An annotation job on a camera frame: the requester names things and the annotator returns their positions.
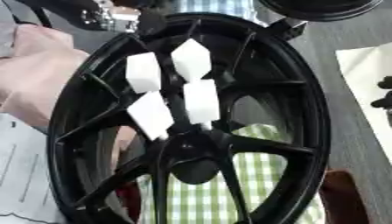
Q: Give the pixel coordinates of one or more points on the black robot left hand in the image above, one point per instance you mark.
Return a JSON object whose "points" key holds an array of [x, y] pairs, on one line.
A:
{"points": [[151, 23]]}

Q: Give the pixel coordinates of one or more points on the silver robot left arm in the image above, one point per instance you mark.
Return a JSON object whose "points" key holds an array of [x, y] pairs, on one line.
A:
{"points": [[109, 17]]}

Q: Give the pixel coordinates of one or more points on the black spoked wheel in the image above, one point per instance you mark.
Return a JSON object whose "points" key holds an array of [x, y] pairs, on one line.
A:
{"points": [[286, 87]]}

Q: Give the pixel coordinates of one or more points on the black round wheel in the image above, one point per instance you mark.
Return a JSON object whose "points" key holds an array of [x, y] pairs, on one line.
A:
{"points": [[316, 8]]}

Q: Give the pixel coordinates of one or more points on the red object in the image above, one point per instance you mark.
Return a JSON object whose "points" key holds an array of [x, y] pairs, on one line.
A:
{"points": [[128, 201]]}

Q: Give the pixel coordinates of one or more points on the white sheet with lines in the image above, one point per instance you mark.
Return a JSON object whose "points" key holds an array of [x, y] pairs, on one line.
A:
{"points": [[25, 175]]}

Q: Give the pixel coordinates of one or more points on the white paper sheet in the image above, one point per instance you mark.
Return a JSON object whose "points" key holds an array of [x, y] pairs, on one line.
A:
{"points": [[365, 87]]}

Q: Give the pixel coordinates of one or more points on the small black object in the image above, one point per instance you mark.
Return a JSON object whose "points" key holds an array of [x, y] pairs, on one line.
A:
{"points": [[385, 93]]}

